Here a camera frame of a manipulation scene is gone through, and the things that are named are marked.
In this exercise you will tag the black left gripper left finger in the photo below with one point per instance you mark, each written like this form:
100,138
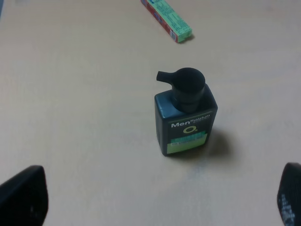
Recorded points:
24,198

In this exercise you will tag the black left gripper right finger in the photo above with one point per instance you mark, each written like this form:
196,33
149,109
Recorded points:
289,195

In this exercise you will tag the dark green pump bottle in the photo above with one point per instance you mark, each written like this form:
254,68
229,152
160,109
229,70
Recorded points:
184,114

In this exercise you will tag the green rectangular box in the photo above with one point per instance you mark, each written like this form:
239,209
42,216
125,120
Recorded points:
173,24

